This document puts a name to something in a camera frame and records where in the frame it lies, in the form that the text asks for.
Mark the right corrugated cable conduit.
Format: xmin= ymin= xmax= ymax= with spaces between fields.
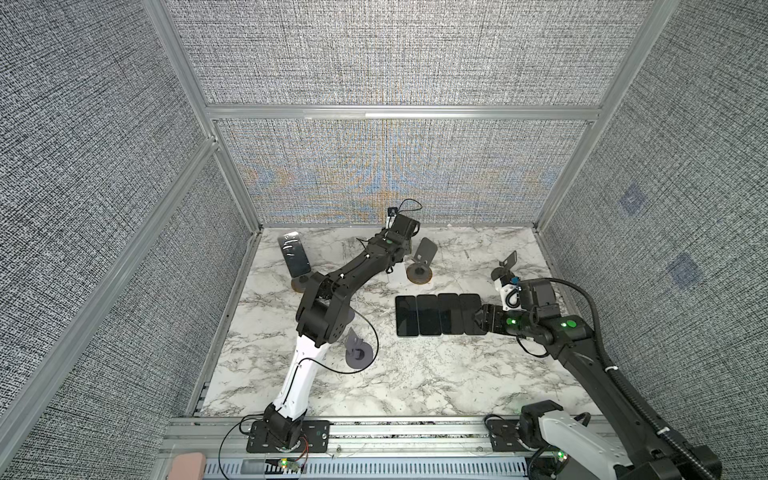
xmin=539 ymin=277 xmax=721 ymax=480

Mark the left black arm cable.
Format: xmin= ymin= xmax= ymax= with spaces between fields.
xmin=215 ymin=308 xmax=380 ymax=480

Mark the white vented cable tray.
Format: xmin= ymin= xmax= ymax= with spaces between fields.
xmin=203 ymin=457 xmax=529 ymax=479

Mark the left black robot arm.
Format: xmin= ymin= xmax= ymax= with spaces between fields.
xmin=262 ymin=211 xmax=420 ymax=449

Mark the far-left brown round stand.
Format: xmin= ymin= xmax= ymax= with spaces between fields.
xmin=291 ymin=272 xmax=312 ymax=294

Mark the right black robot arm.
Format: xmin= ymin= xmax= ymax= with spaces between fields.
xmin=469 ymin=304 xmax=722 ymax=479

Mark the right dark round stand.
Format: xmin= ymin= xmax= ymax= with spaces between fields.
xmin=491 ymin=251 xmax=518 ymax=285

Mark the wooden round phone stand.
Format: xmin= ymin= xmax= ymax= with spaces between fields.
xmin=406 ymin=238 xmax=438 ymax=285

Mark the pink box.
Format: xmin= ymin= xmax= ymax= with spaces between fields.
xmin=166 ymin=452 xmax=207 ymax=480

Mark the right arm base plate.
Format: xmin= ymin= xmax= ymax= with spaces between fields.
xmin=484 ymin=416 xmax=529 ymax=453

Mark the white phone stand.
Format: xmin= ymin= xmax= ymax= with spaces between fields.
xmin=387 ymin=264 xmax=408 ymax=288

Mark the phone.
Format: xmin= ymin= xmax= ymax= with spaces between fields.
xmin=416 ymin=295 xmax=442 ymax=336
xmin=395 ymin=295 xmax=419 ymax=337
xmin=437 ymin=293 xmax=464 ymax=335
xmin=459 ymin=294 xmax=487 ymax=336
xmin=278 ymin=231 xmax=312 ymax=278

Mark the front-left grey round stand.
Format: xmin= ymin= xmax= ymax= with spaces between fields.
xmin=345 ymin=328 xmax=374 ymax=371

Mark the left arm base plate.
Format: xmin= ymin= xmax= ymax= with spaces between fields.
xmin=245 ymin=420 xmax=332 ymax=455

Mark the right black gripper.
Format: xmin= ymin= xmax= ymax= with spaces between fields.
xmin=471 ymin=302 xmax=537 ymax=338

